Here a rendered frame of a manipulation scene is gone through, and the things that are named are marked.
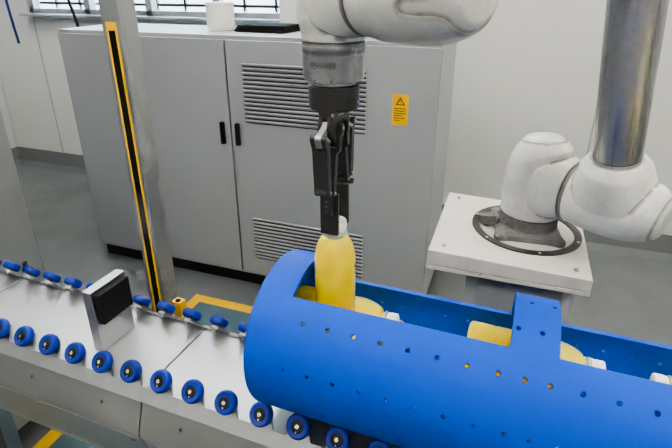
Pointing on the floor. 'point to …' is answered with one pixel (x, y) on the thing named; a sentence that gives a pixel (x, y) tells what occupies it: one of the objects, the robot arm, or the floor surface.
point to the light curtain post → (137, 132)
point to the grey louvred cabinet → (266, 150)
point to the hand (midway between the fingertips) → (335, 208)
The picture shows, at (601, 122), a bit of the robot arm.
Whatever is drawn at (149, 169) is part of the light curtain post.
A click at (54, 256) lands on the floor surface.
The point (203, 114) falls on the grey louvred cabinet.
